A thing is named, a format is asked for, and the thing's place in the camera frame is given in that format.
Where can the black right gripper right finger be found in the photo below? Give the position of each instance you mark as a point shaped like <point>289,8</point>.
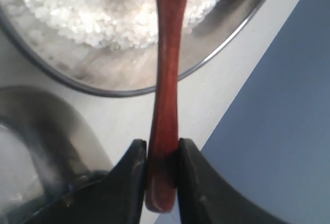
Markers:
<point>205,197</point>

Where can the dark red wooden spoon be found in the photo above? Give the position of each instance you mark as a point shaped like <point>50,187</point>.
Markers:
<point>163,144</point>

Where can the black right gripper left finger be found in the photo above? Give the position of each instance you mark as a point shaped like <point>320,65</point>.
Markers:
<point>116,198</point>

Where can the steel bowl of rice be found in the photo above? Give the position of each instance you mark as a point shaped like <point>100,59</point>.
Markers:
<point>109,47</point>

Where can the small steel cup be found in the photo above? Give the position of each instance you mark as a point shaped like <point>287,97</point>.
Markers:
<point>48,150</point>

